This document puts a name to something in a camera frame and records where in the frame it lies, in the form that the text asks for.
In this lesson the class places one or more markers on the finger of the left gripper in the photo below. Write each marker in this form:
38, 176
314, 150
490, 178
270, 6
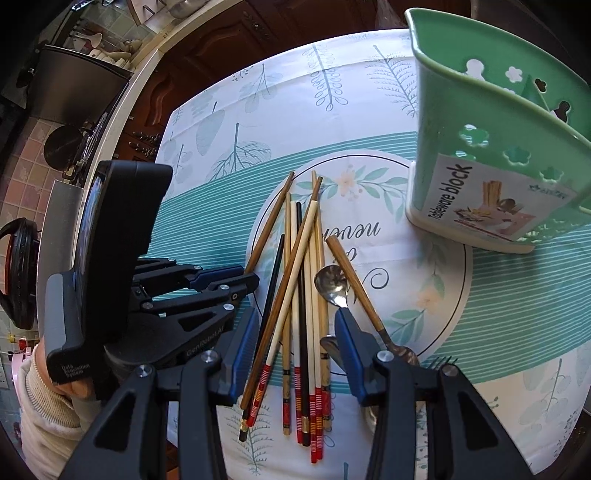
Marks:
180, 324
217, 276

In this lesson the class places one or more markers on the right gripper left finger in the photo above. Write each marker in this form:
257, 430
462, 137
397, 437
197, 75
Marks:
127, 439

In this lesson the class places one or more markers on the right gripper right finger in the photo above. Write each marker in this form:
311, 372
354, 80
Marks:
466, 440

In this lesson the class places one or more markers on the brown chopstick gold tip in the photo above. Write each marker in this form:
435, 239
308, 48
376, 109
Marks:
281, 295

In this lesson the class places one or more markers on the wooden handle steel spoon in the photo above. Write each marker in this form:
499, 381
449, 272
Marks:
361, 295

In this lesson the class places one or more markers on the black chopstick red end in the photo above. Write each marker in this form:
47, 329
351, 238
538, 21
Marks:
303, 407

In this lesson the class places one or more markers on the pale chopstick red end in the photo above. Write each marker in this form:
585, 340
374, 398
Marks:
304, 223

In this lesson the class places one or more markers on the tan chopstick red band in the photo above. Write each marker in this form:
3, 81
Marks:
323, 413

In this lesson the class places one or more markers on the green tableware block holder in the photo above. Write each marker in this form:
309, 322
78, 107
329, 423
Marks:
503, 155

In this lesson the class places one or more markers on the steel spoon gold handle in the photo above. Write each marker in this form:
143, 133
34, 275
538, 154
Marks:
332, 285

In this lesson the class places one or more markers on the white knit sleeve forearm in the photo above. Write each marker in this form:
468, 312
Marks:
52, 425

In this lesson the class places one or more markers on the person's left hand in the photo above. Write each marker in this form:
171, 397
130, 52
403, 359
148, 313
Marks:
81, 389

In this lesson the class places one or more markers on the black red rice cooker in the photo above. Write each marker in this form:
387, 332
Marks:
19, 299

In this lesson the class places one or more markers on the steel splash guard panel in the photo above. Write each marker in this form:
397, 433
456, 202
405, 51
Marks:
57, 240

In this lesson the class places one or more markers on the leaf patterned tablecloth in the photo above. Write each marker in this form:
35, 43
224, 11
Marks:
344, 109

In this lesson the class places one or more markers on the black frying pan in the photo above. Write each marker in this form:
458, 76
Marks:
62, 147

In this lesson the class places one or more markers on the black gas stove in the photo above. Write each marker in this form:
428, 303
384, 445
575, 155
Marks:
81, 153

